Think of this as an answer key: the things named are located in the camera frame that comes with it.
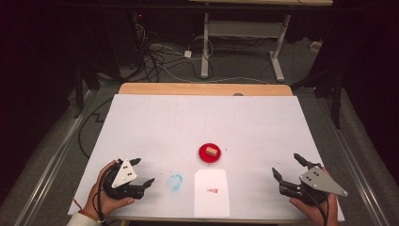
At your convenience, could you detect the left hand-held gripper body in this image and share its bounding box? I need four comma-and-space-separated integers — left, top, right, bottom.
103, 158, 146, 201

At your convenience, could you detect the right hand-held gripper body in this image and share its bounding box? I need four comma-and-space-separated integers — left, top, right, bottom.
279, 162, 348, 207

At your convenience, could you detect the round red ink pad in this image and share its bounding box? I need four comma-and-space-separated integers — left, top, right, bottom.
198, 142, 222, 164

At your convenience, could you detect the person's right hand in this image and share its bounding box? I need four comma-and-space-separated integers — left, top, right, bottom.
289, 193, 340, 226

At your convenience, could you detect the person's left hand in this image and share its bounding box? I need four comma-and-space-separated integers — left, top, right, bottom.
82, 159, 136, 221

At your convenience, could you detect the large white table mat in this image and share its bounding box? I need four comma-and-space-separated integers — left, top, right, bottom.
68, 93, 345, 222

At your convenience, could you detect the white paper sheet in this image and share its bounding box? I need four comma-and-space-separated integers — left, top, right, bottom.
193, 169, 231, 218

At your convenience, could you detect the black metal stand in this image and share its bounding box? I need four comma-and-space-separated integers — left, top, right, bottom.
290, 67, 343, 130
72, 59, 102, 120

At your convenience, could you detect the small white floor box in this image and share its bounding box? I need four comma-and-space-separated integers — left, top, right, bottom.
310, 40, 323, 54

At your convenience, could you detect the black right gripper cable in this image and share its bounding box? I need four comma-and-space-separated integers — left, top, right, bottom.
305, 189, 329, 226

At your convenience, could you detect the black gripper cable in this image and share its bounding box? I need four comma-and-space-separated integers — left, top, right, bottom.
96, 163, 119, 225
305, 189, 329, 226

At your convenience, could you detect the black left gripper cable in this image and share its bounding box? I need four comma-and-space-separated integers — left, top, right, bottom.
96, 163, 119, 225

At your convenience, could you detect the metal floor rail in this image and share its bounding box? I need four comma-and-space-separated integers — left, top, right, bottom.
17, 89, 97, 226
316, 93, 391, 226

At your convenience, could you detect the red string bracelet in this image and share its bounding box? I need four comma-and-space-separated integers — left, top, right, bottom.
72, 198, 106, 223

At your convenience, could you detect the black looped floor cable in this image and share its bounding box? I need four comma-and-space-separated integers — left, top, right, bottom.
77, 96, 115, 159

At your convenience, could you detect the tangle of black floor cables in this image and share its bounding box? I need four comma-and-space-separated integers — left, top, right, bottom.
130, 23, 215, 83

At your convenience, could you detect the long white floor cable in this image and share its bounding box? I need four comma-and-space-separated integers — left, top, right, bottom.
161, 65, 271, 86

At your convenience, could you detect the white metal desk frame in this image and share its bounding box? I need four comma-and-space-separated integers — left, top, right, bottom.
187, 0, 334, 83

